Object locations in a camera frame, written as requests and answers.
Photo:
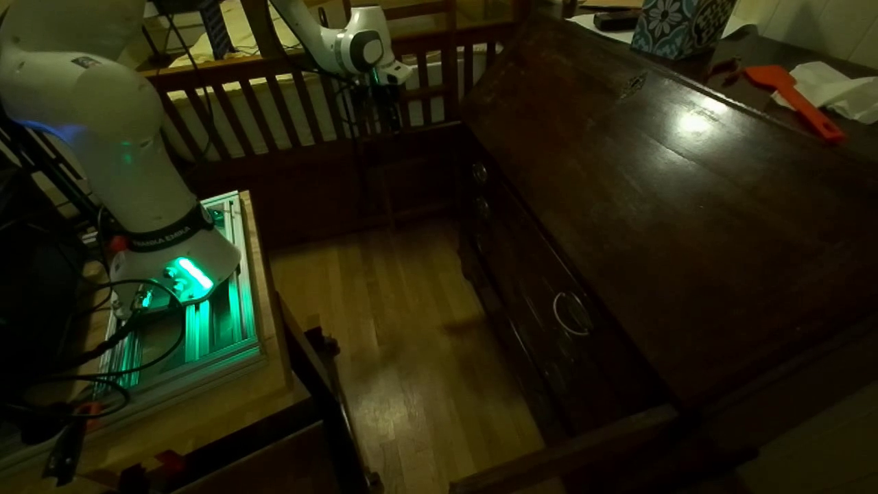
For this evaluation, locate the wooden chair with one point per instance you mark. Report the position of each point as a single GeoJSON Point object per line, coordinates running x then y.
{"type": "Point", "coordinates": [430, 12]}

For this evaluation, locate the white paper sheet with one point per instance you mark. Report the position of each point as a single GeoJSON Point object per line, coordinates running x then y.
{"type": "Point", "coordinates": [583, 27]}

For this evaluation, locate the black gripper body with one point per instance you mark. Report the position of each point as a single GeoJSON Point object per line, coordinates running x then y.
{"type": "Point", "coordinates": [383, 104]}

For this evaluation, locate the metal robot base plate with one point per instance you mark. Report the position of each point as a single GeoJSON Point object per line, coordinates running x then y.
{"type": "Point", "coordinates": [228, 318]}

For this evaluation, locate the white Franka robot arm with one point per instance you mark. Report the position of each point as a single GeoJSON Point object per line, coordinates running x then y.
{"type": "Point", "coordinates": [101, 126]}

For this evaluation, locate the dark wooden table frame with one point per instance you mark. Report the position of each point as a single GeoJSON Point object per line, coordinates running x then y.
{"type": "Point", "coordinates": [310, 365]}

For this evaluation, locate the red black clamp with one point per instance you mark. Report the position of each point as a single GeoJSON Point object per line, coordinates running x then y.
{"type": "Point", "coordinates": [153, 472]}

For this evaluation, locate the light wooden robot platform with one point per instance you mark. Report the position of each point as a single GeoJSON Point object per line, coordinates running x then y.
{"type": "Point", "coordinates": [268, 365]}

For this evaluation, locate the blue patterned tissue box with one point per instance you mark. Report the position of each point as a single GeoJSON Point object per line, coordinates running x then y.
{"type": "Point", "coordinates": [682, 27]}

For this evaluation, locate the dark wooden desk drawer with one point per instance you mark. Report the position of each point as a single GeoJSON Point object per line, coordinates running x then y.
{"type": "Point", "coordinates": [599, 361]}

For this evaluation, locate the black orange clamp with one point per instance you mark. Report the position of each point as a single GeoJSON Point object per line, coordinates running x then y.
{"type": "Point", "coordinates": [65, 448]}

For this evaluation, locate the black equipment box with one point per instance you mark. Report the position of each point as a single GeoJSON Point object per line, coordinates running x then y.
{"type": "Point", "coordinates": [31, 292]}

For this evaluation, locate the orange plastic scraper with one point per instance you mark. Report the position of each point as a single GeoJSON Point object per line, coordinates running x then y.
{"type": "Point", "coordinates": [804, 111]}

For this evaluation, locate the black remote control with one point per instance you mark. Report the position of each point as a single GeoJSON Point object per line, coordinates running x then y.
{"type": "Point", "coordinates": [616, 20]}

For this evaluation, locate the dark wooden spindle railing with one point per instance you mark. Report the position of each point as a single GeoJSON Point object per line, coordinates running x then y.
{"type": "Point", "coordinates": [276, 99]}

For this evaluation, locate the dark wooden secretary desk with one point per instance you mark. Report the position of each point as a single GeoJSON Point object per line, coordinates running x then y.
{"type": "Point", "coordinates": [714, 228]}

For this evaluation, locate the crumpled white tissue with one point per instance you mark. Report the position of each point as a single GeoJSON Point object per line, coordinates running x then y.
{"type": "Point", "coordinates": [837, 85]}

